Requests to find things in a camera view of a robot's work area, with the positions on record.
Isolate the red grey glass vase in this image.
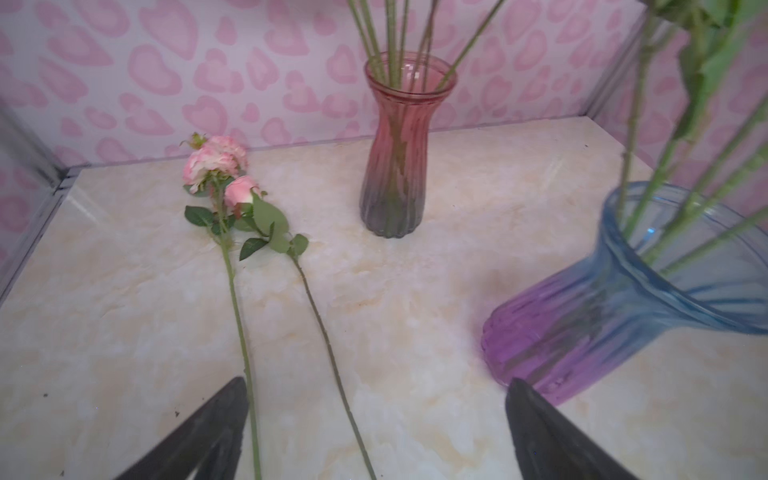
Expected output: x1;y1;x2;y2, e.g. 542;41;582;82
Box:
359;52;458;238

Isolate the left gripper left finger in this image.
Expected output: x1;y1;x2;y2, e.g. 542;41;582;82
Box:
119;377;249;480

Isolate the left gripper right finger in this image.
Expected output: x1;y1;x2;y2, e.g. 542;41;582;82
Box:
505;378;637;480

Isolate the purple glass vase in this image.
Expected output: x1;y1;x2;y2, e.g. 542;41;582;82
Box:
480;185;767;404

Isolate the small pink spray rose stem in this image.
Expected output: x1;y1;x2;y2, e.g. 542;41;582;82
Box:
182;133;263;479

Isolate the peach spray rose stem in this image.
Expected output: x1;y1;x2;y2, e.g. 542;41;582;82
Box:
618;1;767;265

